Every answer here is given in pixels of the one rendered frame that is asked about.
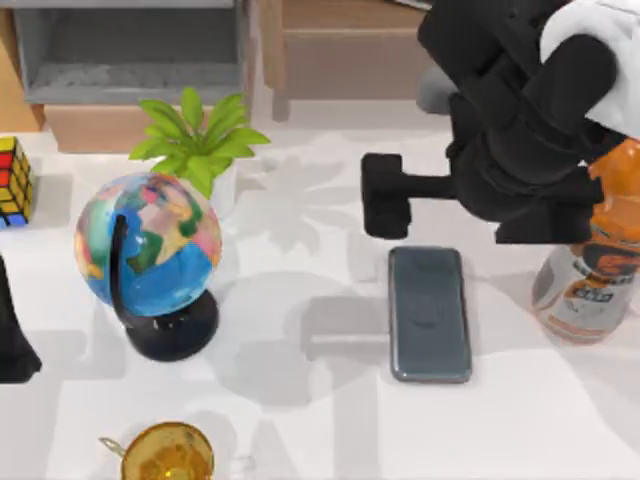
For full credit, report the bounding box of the pale grey rounded box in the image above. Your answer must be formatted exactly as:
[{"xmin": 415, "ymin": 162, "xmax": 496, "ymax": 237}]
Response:
[{"xmin": 416, "ymin": 66, "xmax": 459, "ymax": 117}]

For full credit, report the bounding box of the dark grey smartphone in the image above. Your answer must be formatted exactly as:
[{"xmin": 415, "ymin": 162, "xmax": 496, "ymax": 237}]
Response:
[{"xmin": 387, "ymin": 245, "xmax": 473, "ymax": 386}]

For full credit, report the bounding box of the wooden cupboard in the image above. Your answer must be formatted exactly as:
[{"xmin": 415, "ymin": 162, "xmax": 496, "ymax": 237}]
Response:
[{"xmin": 0, "ymin": 0, "xmax": 442, "ymax": 134}]

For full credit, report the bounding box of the green plant in white pot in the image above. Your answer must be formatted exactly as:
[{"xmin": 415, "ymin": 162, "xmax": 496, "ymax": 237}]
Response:
[{"xmin": 129, "ymin": 87, "xmax": 272, "ymax": 217}]

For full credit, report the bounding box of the orange and white bottle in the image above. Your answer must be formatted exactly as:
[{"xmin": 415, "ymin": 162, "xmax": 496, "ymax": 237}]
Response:
[{"xmin": 531, "ymin": 137, "xmax": 640, "ymax": 346}]

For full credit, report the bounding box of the colourful globe on black stand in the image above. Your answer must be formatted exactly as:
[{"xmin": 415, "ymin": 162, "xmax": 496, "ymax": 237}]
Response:
[{"xmin": 74, "ymin": 171, "xmax": 223, "ymax": 363}]

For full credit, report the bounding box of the pale wooden drawer front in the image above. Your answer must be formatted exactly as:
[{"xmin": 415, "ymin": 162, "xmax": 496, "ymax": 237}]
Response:
[{"xmin": 44, "ymin": 101, "xmax": 254, "ymax": 154}]

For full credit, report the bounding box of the gold trophy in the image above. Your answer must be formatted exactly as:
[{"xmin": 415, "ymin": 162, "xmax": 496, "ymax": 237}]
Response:
[{"xmin": 97, "ymin": 421, "xmax": 217, "ymax": 480}]

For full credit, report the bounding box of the colourful puzzle cube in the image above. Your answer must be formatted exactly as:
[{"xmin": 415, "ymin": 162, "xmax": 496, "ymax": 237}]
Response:
[{"xmin": 0, "ymin": 135, "xmax": 36, "ymax": 231}]

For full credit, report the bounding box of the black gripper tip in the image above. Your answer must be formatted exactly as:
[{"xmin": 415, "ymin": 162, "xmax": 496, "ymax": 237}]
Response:
[{"xmin": 0, "ymin": 254, "xmax": 43, "ymax": 385}]

